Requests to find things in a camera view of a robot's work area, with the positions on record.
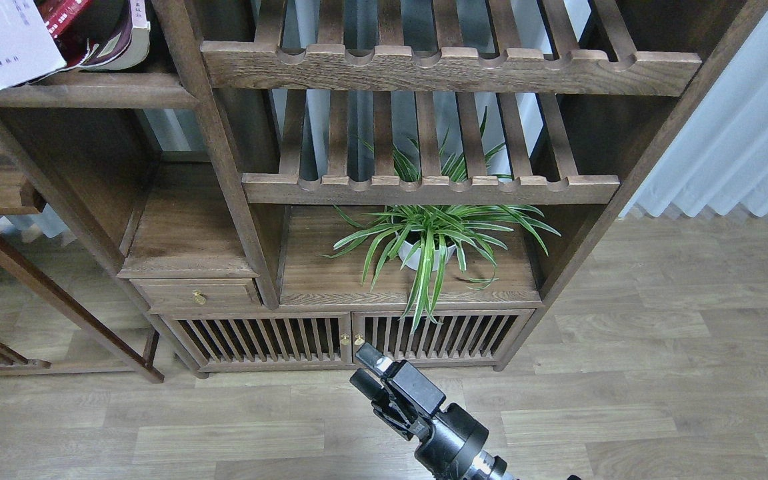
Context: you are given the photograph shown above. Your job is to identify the white plant pot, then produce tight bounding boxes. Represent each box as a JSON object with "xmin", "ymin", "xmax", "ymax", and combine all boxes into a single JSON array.
[{"xmin": 397, "ymin": 239, "xmax": 456, "ymax": 271}]

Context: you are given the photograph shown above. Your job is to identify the red paperback book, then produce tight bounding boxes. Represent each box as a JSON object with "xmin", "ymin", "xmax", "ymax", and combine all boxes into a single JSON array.
[{"xmin": 34, "ymin": 1, "xmax": 99, "ymax": 73}]

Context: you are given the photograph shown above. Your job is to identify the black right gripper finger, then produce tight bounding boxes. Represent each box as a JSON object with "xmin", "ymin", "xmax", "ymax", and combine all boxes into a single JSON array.
[{"xmin": 350, "ymin": 343, "xmax": 446, "ymax": 443}]

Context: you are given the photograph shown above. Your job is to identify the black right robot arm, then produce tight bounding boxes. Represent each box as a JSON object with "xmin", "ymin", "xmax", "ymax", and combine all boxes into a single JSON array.
[{"xmin": 350, "ymin": 343, "xmax": 513, "ymax": 479}]

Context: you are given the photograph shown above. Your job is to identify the maroon book white characters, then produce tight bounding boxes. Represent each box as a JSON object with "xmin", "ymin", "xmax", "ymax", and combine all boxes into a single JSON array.
[{"xmin": 79, "ymin": 1, "xmax": 151, "ymax": 71}]

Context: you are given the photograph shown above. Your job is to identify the white paperback book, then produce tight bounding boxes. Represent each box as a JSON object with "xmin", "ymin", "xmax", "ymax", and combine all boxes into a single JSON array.
[{"xmin": 0, "ymin": 1, "xmax": 66, "ymax": 90}]

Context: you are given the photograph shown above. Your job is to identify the white curtain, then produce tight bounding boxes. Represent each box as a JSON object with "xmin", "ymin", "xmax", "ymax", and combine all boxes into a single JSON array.
[{"xmin": 623, "ymin": 12, "xmax": 768, "ymax": 217}]

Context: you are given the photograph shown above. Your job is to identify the brass drawer knob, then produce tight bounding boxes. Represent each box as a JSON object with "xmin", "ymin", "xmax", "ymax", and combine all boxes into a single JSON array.
[{"xmin": 192, "ymin": 289, "xmax": 208, "ymax": 305}]

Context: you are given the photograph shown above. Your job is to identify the dark wooden bookshelf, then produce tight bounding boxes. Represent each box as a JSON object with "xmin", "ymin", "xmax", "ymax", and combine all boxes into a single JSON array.
[{"xmin": 0, "ymin": 1, "xmax": 768, "ymax": 377}]

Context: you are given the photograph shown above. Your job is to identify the wooden side rack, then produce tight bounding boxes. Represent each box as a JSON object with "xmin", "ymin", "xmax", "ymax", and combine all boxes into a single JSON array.
[{"xmin": 0, "ymin": 107, "xmax": 164, "ymax": 383}]

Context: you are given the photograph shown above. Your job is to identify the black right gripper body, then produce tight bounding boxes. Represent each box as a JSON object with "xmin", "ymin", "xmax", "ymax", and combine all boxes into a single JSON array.
[{"xmin": 414, "ymin": 403, "xmax": 491, "ymax": 479}]

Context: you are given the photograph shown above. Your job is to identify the green spider plant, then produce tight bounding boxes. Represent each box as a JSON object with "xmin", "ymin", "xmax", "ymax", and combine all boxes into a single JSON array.
[{"xmin": 332, "ymin": 205, "xmax": 559, "ymax": 331}]

